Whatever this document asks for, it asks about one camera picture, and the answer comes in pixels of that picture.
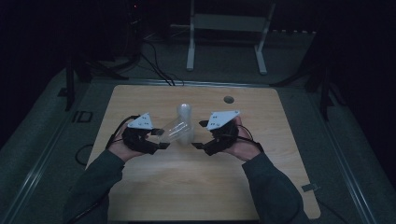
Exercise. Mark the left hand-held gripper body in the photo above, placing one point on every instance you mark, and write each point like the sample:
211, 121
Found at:
138, 133

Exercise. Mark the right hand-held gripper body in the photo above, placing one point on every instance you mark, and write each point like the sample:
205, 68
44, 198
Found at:
221, 130

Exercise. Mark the single clear plastic cup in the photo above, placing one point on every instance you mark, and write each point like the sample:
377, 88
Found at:
171, 132

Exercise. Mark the person's left hand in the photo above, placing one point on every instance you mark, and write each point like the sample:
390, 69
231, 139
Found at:
120, 149

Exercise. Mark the person's right hand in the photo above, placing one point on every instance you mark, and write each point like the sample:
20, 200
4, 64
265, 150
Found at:
246, 146

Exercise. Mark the black tripod stand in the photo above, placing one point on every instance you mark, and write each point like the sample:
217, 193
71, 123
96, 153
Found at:
74, 71
320, 81

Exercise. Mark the white metal stand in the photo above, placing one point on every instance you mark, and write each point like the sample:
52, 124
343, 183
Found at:
229, 23

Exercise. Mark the grey tape piece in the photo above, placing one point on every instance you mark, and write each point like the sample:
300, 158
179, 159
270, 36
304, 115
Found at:
310, 187

